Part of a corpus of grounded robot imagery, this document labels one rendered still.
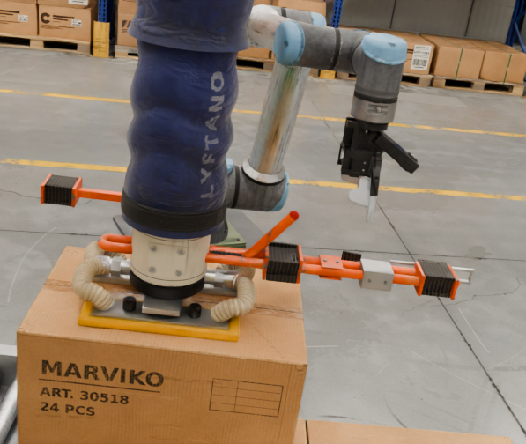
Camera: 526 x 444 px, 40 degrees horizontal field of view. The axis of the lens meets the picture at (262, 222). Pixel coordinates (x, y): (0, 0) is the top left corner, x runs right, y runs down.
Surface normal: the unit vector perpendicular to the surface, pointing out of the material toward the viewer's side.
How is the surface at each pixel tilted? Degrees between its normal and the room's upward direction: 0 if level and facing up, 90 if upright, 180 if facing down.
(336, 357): 0
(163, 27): 75
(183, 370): 90
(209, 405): 90
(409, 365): 0
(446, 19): 90
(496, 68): 90
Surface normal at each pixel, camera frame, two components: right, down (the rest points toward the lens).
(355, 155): 0.02, 0.39
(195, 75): 0.43, 0.20
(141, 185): -0.60, 0.29
